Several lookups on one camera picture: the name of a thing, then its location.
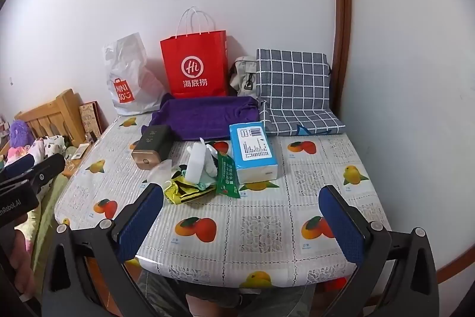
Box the wooden bed headboard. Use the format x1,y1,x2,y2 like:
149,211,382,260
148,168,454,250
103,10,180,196
15,89,84,149

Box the white dotted cloth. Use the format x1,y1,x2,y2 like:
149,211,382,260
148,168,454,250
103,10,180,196
42,135,68,155

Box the person's left hand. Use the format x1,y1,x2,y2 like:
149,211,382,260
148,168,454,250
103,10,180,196
13,224,37,293

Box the brown wooden door frame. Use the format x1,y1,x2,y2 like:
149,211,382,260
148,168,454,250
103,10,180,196
330,0,353,121

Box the white plastic shopping bag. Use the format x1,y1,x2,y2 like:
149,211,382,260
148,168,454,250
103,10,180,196
103,32,167,116

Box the white fluffy cloth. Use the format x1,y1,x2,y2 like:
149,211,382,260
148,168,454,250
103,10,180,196
199,138,220,177

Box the grey checked fabric bag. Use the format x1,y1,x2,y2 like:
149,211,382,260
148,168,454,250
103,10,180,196
256,49,332,110

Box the brown wooden baseboard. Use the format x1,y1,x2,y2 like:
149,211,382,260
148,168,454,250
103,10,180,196
435,154,475,288

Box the dark green gold box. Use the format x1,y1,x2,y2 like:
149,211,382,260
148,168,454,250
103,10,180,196
132,124,172,171

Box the person's grey shorts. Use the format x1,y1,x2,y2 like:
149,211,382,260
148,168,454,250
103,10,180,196
139,270,320,317

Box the yellow black pouch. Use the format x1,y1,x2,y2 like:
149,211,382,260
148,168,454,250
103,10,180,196
163,174,216,205

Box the green printed packet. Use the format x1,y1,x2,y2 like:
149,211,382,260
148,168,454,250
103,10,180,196
214,152,243,199

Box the light green bed sheet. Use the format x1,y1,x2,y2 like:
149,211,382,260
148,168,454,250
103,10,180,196
30,174,71,280

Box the white sponge block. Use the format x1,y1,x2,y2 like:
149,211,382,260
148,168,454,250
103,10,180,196
186,148,208,181

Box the red paper bag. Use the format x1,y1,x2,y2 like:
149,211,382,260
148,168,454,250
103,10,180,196
160,7,228,98

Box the person's leg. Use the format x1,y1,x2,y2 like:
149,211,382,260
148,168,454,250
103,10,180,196
186,293,243,317

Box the beige canvas bag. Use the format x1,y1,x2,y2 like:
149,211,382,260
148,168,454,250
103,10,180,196
229,56,258,98

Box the purple plush toy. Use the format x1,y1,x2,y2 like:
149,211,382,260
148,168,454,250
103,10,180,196
9,119,35,147

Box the fruit print tablecloth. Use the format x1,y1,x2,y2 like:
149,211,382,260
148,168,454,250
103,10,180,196
54,113,394,290

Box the blue triangular tag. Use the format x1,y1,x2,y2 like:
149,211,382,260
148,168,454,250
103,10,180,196
297,127,333,136

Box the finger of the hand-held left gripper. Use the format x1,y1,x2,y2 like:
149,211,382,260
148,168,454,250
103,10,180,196
0,154,38,184
0,153,66,196

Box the purple fabric basket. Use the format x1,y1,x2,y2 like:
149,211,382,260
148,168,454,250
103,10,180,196
141,96,260,141

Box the brown patterned box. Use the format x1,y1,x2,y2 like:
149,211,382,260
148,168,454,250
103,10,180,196
79,101,102,145

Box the grey checked cloth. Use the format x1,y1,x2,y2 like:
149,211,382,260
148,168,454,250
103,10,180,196
258,100,346,136

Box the blue tissue pack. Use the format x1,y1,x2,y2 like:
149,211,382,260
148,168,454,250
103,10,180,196
229,122,279,184

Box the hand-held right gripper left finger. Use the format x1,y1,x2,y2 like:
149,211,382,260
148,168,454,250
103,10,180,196
42,182,166,317

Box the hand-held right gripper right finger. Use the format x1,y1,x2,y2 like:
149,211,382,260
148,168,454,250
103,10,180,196
318,185,439,317

